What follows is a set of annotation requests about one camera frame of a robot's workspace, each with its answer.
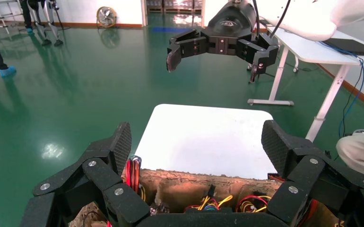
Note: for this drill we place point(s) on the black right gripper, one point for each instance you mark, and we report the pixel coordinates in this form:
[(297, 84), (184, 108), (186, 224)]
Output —
[(232, 22)]

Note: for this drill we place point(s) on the grey humanoid robot legs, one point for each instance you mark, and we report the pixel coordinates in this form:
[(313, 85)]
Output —
[(46, 42)]

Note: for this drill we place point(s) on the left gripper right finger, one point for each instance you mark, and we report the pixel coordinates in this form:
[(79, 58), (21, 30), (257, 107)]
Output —
[(307, 175)]

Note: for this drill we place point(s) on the brown cardboard divider box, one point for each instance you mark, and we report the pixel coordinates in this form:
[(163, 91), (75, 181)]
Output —
[(182, 188)]

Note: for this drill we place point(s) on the round floor fan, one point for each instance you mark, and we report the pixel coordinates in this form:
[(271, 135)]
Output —
[(106, 17)]

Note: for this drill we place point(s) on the metal rack frame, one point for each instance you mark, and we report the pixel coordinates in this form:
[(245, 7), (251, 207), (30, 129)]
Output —
[(3, 14)]

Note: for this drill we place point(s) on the blue shoe cover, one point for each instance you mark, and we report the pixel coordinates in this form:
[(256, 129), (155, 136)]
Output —
[(29, 30), (7, 72)]

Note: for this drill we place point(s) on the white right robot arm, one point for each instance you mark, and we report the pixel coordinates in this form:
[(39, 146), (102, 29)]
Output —
[(310, 15)]

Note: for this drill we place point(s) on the white desk with legs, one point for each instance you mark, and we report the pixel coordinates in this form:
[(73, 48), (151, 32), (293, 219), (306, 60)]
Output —
[(307, 51)]

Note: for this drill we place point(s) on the black laptop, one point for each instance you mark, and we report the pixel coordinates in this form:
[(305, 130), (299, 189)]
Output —
[(354, 47)]

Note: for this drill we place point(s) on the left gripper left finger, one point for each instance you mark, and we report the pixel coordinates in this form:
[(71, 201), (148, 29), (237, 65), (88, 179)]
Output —
[(100, 175)]

